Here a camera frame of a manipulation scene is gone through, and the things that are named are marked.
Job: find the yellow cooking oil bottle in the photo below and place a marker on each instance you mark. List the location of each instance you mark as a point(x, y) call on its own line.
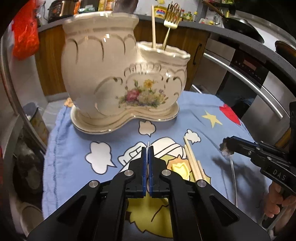
point(160, 12)

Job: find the wooden chopstick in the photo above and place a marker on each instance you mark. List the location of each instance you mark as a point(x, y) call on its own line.
point(201, 170)
point(153, 28)
point(192, 161)

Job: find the stainless steel oven front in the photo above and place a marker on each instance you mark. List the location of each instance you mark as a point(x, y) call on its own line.
point(246, 84)

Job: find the blue cartoon cloth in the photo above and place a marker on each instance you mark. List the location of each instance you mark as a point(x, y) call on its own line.
point(74, 158)

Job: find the black wok with handle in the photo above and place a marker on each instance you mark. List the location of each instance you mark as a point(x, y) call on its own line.
point(236, 24)

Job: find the black electric pressure cooker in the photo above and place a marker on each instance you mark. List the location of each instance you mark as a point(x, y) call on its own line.
point(61, 9)

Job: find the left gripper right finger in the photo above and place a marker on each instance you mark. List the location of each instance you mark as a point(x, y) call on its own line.
point(197, 210)

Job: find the gold fork in holder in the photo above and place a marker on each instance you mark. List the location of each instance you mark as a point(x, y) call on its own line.
point(172, 19)

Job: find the grey trash bin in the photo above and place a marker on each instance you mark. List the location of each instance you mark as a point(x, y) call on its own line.
point(35, 118)

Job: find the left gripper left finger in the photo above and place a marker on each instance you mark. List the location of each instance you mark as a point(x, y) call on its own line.
point(96, 211)

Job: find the red plastic bag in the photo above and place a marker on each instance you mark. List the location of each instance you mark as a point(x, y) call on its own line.
point(25, 28)

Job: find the wooden chopstick in holder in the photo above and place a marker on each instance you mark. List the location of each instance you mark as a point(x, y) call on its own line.
point(153, 28)

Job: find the cream floral ceramic utensil holder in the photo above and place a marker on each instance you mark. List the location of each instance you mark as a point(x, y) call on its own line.
point(112, 78)

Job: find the brown wok on stove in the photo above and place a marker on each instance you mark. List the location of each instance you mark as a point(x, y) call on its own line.
point(285, 50)

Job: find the silver metal spoon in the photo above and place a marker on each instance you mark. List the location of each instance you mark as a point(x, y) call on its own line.
point(226, 153)

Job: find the person's right hand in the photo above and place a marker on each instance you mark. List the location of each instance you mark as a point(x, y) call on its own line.
point(275, 199)

